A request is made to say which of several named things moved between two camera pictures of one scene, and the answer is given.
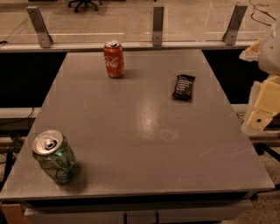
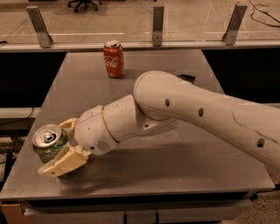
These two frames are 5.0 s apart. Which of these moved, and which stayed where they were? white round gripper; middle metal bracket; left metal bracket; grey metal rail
Moved: white round gripper
Stayed: middle metal bracket; left metal bracket; grey metal rail
